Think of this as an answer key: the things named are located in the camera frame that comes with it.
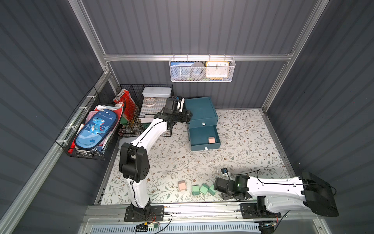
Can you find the green plug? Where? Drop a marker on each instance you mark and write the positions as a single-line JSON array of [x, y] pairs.
[[211, 190], [204, 189], [195, 190]]

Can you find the white flat box on table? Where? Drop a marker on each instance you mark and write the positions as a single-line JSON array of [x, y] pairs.
[[124, 140]]

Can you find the teal drawer cabinet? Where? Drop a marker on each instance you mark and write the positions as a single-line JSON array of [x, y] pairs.
[[203, 124]]

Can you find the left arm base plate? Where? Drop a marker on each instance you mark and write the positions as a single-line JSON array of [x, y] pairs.
[[148, 214]]

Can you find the pink plug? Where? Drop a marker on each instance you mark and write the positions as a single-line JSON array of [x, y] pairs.
[[211, 140], [182, 186]]

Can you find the red white booklet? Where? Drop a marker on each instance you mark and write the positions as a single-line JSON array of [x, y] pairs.
[[130, 107]]

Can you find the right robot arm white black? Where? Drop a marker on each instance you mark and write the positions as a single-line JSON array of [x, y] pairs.
[[276, 196]]

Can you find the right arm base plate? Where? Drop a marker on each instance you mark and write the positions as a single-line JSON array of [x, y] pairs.
[[252, 211]]

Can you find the white lidded plastic container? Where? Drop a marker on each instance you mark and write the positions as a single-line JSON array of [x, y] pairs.
[[157, 92]]

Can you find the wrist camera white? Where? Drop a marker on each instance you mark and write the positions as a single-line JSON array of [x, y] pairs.
[[180, 103], [225, 172]]

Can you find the grey tape roll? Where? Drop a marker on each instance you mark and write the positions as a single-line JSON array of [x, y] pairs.
[[197, 71]]

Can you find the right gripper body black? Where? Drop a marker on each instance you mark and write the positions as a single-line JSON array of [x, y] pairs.
[[219, 185]]

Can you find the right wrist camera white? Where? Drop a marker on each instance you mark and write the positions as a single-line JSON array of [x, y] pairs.
[[225, 172]]

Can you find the black wire side basket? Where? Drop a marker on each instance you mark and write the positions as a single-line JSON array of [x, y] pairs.
[[97, 101]]

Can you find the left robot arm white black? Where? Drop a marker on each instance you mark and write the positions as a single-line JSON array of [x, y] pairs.
[[134, 161]]

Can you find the floral table mat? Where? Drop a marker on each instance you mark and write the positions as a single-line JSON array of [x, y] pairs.
[[246, 146]]

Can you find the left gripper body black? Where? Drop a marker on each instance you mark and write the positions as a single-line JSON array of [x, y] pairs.
[[183, 116]]

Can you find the yellow white alarm clock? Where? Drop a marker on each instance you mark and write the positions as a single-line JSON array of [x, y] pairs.
[[217, 69]]

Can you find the clear tape roll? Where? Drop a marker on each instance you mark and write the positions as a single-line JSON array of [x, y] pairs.
[[150, 101]]

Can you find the black wire desk organizer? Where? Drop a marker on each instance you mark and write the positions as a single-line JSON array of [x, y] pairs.
[[144, 115]]

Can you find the blue box in basket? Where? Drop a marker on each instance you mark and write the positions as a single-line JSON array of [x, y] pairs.
[[180, 71]]

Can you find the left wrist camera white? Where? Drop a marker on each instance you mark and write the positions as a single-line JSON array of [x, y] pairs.
[[180, 103]]

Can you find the white wire wall basket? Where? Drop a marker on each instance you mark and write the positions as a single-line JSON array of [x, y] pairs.
[[231, 60]]

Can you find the blue dinosaur pencil case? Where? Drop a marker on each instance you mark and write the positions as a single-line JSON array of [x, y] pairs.
[[96, 130]]

